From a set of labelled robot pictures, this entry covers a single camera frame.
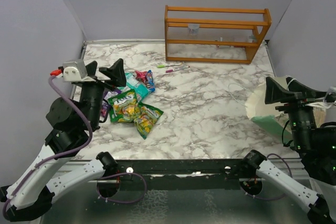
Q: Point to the green capped marker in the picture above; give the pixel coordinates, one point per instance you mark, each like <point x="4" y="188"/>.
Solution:
<point x="168" y="65"/>

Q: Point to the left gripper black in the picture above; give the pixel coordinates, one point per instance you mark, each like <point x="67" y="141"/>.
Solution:
<point x="116" y="72"/>

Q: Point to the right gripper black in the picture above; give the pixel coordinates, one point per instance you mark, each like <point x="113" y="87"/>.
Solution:
<point x="274" y="92"/>

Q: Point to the teal snack packet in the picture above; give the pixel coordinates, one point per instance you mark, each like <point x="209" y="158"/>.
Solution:
<point x="140" y="88"/>

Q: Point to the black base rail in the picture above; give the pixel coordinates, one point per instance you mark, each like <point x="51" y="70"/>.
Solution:
<point x="183" y="174"/>

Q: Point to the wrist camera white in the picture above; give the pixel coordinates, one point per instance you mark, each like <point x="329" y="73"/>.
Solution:
<point x="71" y="71"/>
<point x="327" y="101"/>

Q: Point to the orange wooden rack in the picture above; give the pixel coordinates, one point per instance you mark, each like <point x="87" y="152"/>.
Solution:
<point x="226" y="35"/>

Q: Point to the green yellow snack packet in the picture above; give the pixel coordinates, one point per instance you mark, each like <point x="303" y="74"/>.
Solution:
<point x="124" y="107"/>

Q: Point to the green paper bag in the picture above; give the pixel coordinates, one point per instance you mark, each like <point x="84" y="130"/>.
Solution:
<point x="265" y="115"/>

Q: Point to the red snack packet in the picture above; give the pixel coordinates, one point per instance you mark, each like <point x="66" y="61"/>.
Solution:
<point x="141" y="76"/>

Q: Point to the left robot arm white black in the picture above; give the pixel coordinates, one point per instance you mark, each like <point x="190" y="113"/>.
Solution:
<point x="73" y="124"/>

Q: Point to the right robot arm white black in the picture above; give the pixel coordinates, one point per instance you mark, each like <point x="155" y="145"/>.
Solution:
<point x="315" y="146"/>

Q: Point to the aluminium frame rail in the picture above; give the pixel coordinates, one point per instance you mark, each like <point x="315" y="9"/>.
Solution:
<point x="297" y="170"/>

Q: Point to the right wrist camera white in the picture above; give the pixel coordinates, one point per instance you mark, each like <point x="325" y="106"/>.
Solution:
<point x="327" y="101"/>

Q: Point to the blue m&m snack packet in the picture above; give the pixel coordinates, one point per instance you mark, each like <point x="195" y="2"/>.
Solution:
<point x="149" y="82"/>

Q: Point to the small clear plastic cup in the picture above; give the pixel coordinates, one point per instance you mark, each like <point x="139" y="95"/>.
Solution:
<point x="193" y="29"/>

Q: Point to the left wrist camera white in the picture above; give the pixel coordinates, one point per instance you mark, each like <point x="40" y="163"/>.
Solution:
<point x="71" y="71"/>

